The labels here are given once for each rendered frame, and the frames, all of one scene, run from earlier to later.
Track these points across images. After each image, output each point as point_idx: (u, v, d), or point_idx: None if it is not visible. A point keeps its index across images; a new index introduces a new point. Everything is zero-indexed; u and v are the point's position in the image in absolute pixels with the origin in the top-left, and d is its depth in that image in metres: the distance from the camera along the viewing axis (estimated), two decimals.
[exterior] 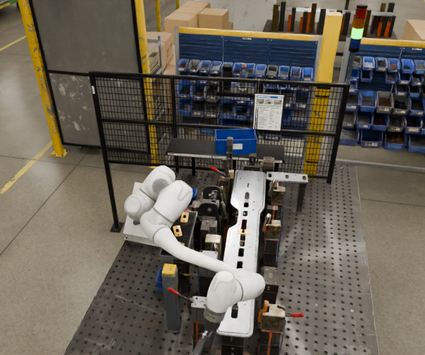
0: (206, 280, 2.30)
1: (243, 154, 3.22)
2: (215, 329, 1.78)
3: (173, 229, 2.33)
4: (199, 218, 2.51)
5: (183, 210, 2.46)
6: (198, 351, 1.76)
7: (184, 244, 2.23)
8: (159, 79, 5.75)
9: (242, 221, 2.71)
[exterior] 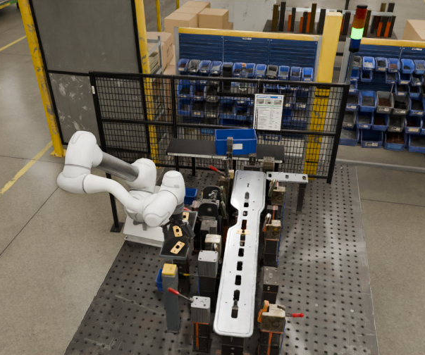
0: (206, 280, 2.30)
1: (243, 154, 3.22)
2: None
3: (173, 229, 2.33)
4: (199, 218, 2.51)
5: (183, 210, 2.46)
6: (193, 232, 2.11)
7: (184, 244, 2.23)
8: (159, 79, 5.75)
9: (242, 221, 2.71)
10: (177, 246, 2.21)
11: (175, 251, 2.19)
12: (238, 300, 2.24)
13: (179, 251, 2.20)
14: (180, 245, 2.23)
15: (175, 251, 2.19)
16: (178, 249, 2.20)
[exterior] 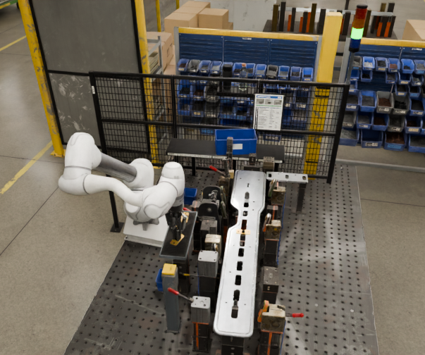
0: (206, 280, 2.30)
1: (243, 154, 3.22)
2: None
3: None
4: (199, 218, 2.51)
5: (183, 210, 2.46)
6: (185, 226, 2.11)
7: (183, 237, 2.20)
8: (159, 79, 5.75)
9: (242, 221, 2.71)
10: (176, 238, 2.17)
11: (175, 243, 2.16)
12: (238, 300, 2.24)
13: (178, 242, 2.16)
14: None
15: (174, 243, 2.16)
16: (177, 241, 2.17)
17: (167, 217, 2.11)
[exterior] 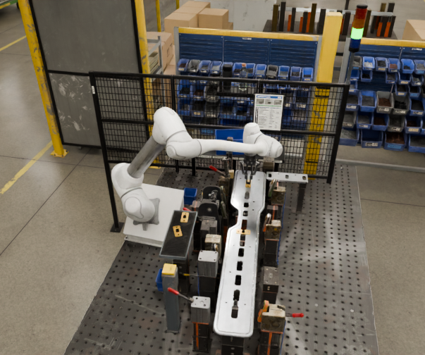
0: (206, 280, 2.30)
1: (243, 154, 3.22)
2: None
3: (173, 229, 2.33)
4: (199, 218, 2.51)
5: (183, 210, 2.46)
6: (256, 171, 2.86)
7: (251, 181, 2.94)
8: (159, 79, 5.75)
9: (242, 221, 2.71)
10: (248, 182, 2.91)
11: (249, 186, 2.89)
12: (238, 300, 2.24)
13: (251, 184, 2.90)
14: (249, 182, 2.93)
15: (249, 186, 2.89)
16: (249, 184, 2.91)
17: (242, 167, 2.83)
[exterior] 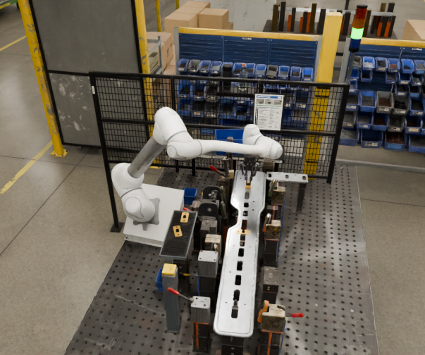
0: (206, 280, 2.30)
1: (243, 154, 3.22)
2: None
3: (173, 229, 2.33)
4: (199, 218, 2.51)
5: (183, 210, 2.46)
6: (256, 172, 2.87)
7: (251, 182, 2.95)
8: (159, 79, 5.75)
9: (242, 221, 2.71)
10: (248, 184, 2.91)
11: (249, 187, 2.90)
12: (238, 300, 2.24)
13: (251, 186, 2.91)
14: (249, 183, 2.94)
15: (249, 187, 2.90)
16: (249, 185, 2.91)
17: (242, 168, 2.84)
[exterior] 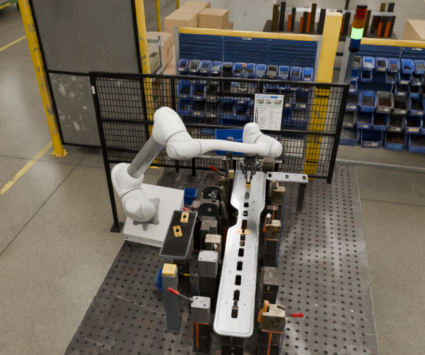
0: (206, 280, 2.30)
1: (243, 154, 3.22)
2: None
3: (173, 229, 2.33)
4: (199, 218, 2.51)
5: (183, 210, 2.46)
6: (256, 171, 2.86)
7: (251, 181, 2.94)
8: (159, 79, 5.75)
9: (242, 221, 2.71)
10: (248, 182, 2.91)
11: (249, 186, 2.89)
12: (238, 300, 2.24)
13: (251, 184, 2.90)
14: (249, 182, 2.93)
15: (249, 186, 2.89)
16: (249, 184, 2.91)
17: (242, 167, 2.83)
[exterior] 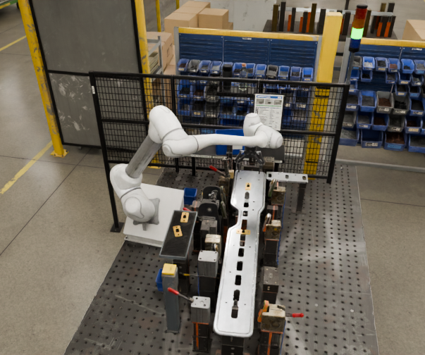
0: (206, 280, 2.30)
1: (243, 154, 3.22)
2: None
3: (173, 229, 2.33)
4: (199, 218, 2.51)
5: (183, 210, 2.46)
6: (263, 160, 2.80)
7: (251, 184, 2.96)
8: (159, 79, 5.75)
9: (242, 221, 2.71)
10: (248, 185, 2.92)
11: (249, 189, 2.91)
12: (238, 300, 2.24)
13: (250, 187, 2.92)
14: (249, 184, 2.95)
15: (248, 189, 2.90)
16: (249, 187, 2.92)
17: (239, 156, 2.79)
